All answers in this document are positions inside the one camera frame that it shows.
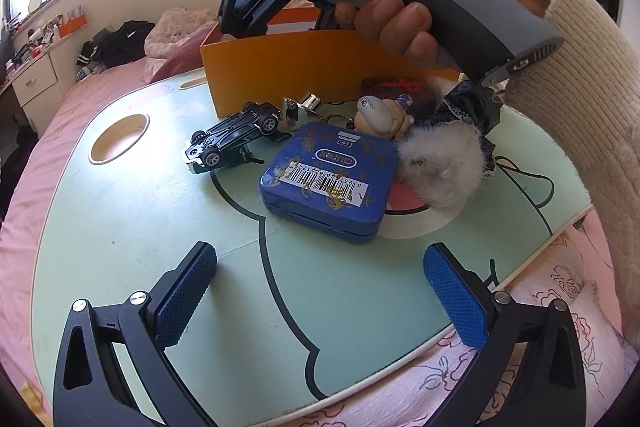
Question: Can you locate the white drawer cabinet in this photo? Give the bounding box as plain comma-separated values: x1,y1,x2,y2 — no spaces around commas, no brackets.
10,49,68,132

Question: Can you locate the green cartoon desktop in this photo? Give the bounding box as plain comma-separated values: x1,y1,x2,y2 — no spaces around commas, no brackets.
30,69,596,415

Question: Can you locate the white fur pompom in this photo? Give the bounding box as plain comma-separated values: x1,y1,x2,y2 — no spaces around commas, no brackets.
397,124,493,209
425,74,458,100

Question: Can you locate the orange cardboard box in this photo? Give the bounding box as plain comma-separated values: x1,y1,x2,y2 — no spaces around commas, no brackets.
199,7,466,118

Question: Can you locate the black lace cloth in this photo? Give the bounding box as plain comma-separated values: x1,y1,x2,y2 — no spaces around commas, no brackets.
435,79,503,178

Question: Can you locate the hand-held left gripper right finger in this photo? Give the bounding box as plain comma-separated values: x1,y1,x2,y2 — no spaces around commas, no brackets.
422,242,587,427

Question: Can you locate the dark pink pillow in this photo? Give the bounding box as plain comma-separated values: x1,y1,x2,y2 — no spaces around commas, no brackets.
141,34,211,84

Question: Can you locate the dark red pouch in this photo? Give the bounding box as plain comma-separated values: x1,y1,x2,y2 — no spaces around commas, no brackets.
361,76,441,115

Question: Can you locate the black clothes pile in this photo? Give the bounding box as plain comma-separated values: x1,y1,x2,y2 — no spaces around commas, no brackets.
75,21,157,80

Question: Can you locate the pink floral quilt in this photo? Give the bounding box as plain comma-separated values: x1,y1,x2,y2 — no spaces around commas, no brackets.
145,7,631,427

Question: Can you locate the orange tray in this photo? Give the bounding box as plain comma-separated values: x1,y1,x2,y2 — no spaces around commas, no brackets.
56,14,90,40

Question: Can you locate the black toy car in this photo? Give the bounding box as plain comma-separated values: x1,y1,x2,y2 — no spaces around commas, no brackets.
184,101,292,176

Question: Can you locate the doll keychain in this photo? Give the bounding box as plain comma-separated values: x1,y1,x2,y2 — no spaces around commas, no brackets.
325,94,416,142

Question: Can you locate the pink bed sheet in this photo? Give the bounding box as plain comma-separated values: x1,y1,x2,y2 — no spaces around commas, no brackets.
0,57,211,427

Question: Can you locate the blue tin case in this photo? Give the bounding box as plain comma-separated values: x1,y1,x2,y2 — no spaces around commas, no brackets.
259,123,401,244

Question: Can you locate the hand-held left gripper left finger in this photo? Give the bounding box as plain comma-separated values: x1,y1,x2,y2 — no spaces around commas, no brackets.
52,241,218,427

